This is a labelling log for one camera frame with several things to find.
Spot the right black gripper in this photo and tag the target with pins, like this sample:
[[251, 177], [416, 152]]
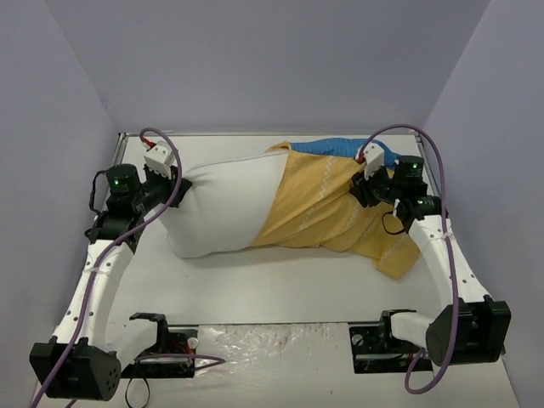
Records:
[[359, 192]]

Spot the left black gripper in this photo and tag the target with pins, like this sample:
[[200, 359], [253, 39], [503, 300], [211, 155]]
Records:
[[179, 187]]

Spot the blue yellow Pikachu pillowcase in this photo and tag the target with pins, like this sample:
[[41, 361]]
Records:
[[314, 208]]

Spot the white pillow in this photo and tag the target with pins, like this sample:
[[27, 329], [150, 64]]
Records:
[[225, 207]]

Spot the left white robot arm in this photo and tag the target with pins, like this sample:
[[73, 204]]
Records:
[[77, 363]]

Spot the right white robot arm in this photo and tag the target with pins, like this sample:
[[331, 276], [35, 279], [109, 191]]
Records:
[[472, 326]]

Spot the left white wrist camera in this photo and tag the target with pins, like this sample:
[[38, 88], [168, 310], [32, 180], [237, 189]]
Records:
[[159, 158]]

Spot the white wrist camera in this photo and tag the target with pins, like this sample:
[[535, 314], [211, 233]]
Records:
[[159, 158], [372, 157]]

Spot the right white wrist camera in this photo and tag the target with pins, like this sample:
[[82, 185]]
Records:
[[372, 157]]

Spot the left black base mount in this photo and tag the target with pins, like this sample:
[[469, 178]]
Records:
[[180, 340]]

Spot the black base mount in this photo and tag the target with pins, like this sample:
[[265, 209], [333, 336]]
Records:
[[180, 340], [372, 353]]

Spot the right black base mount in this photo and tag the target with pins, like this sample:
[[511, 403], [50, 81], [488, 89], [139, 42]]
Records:
[[372, 353]]

